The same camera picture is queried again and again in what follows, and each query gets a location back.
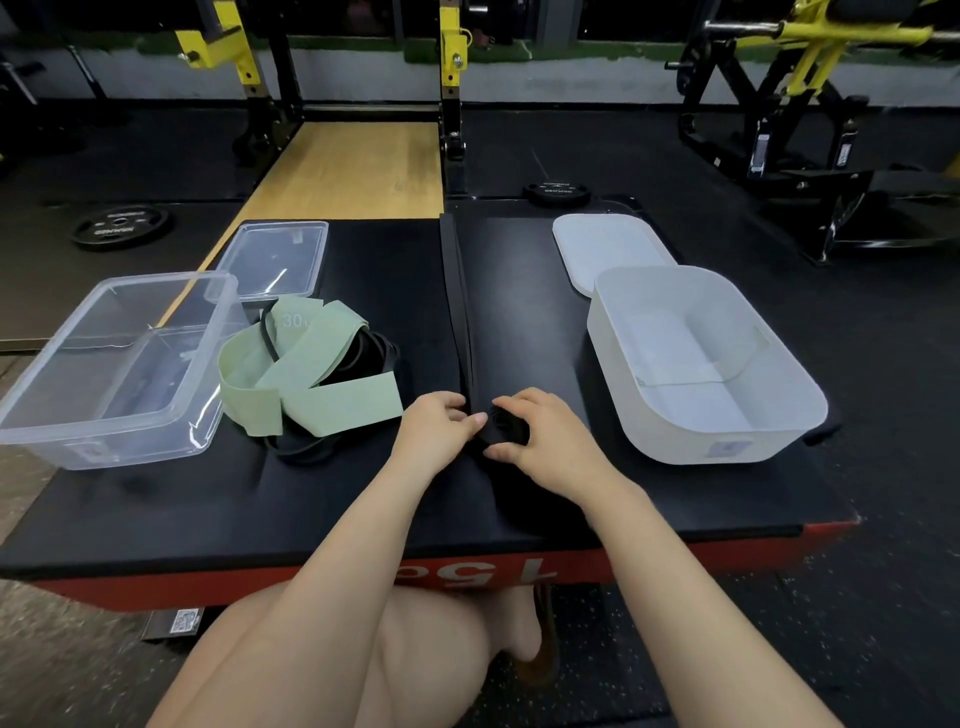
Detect white plastic bin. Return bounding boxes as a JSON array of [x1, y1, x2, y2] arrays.
[[586, 264, 831, 467]]

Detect black plyo platform red side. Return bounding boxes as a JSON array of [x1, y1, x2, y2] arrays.
[[0, 197, 862, 614]]

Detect person's right forearm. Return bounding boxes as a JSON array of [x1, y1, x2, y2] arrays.
[[590, 483, 847, 728]]

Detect clear plastic lid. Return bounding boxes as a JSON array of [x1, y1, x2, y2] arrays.
[[206, 220, 331, 304]]

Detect brown sandal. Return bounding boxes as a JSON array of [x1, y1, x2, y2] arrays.
[[517, 582, 561, 688]]

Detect person's left leg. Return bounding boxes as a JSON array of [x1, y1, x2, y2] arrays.
[[148, 579, 546, 728]]

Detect black upright bar holder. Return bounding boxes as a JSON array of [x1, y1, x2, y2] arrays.
[[67, 44, 130, 127]]

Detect black weight plate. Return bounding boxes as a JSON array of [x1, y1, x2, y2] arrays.
[[68, 203, 176, 253], [521, 181, 593, 211]]

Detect yellow black exercise machine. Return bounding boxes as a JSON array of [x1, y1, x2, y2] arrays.
[[665, 0, 960, 265]]

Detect person's right hand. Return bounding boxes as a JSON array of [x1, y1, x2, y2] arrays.
[[483, 387, 624, 513]]

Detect yellow black squat rack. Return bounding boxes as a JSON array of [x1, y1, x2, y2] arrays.
[[172, 0, 475, 199]]

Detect thin black resistance band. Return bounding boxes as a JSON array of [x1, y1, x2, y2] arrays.
[[257, 305, 403, 466]]

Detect person's left forearm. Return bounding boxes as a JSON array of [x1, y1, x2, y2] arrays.
[[148, 453, 440, 728]]

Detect white plastic lid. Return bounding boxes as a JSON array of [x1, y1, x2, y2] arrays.
[[552, 213, 679, 298]]

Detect wide black resistance band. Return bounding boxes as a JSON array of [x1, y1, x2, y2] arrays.
[[437, 211, 533, 453]]

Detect wooden lifting platform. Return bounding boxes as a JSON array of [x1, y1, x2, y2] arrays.
[[156, 121, 446, 329]]

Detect person's left hand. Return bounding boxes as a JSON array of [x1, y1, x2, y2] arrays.
[[389, 391, 490, 483]]

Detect clear plastic container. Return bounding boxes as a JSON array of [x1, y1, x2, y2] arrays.
[[0, 270, 250, 472]]

